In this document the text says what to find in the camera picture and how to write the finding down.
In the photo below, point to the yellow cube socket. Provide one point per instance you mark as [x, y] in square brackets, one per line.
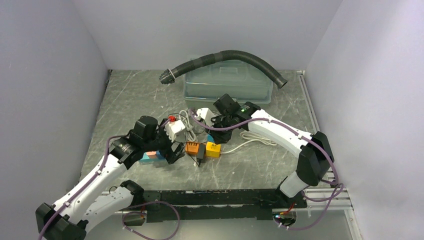
[212, 150]

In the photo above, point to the teal power strip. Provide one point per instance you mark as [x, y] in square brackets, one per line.
[146, 160]

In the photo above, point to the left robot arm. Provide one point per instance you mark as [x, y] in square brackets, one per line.
[121, 153]

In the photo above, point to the black power adapter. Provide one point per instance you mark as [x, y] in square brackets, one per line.
[200, 154]

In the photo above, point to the pink small block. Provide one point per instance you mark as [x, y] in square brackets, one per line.
[151, 154]

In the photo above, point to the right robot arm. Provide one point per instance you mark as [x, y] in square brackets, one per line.
[312, 150]

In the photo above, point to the light blue adapter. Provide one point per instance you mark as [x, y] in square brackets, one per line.
[209, 138]

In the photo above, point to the aluminium rail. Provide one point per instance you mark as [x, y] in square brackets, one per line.
[106, 204]

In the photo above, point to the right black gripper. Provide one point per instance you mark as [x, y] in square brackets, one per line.
[218, 137]

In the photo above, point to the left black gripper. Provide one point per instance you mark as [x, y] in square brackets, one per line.
[171, 156]

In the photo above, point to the orange power strip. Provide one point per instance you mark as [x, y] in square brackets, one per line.
[192, 148]

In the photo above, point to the translucent green storage box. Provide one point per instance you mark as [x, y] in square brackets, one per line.
[240, 80]

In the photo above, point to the blue cube socket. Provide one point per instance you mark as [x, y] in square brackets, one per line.
[159, 156]

